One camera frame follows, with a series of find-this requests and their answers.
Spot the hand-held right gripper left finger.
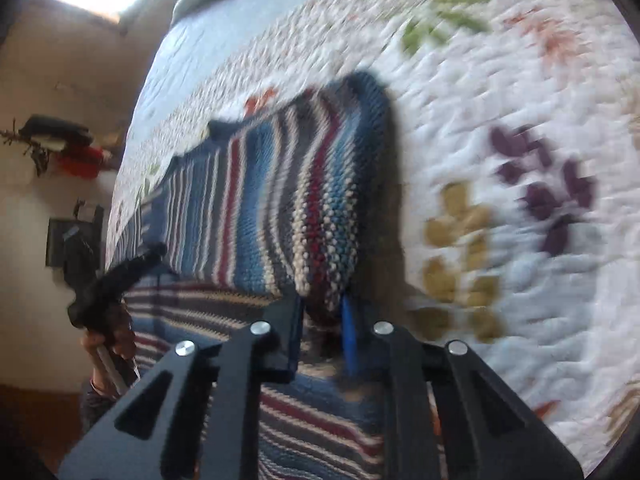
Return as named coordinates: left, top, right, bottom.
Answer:
left=59, top=294, right=306, bottom=480

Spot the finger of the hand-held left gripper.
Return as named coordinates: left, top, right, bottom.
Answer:
left=102, top=242, right=169, bottom=293

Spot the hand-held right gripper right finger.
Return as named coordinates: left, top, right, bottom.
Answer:
left=341, top=294, right=585, bottom=480

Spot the striped knitted sweater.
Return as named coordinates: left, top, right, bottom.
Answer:
left=107, top=71, right=443, bottom=480

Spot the person's left forearm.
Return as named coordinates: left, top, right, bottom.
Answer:
left=79, top=379, right=132, bottom=436

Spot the person's left hand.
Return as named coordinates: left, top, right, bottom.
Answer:
left=81, top=302, right=138, bottom=398

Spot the black hanging bag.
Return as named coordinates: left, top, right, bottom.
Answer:
left=45, top=199, right=106, bottom=283

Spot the red hanging cloth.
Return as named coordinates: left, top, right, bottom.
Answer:
left=54, top=142, right=118, bottom=182

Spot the floral quilted bedspread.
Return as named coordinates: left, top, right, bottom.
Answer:
left=102, top=0, right=640, bottom=476

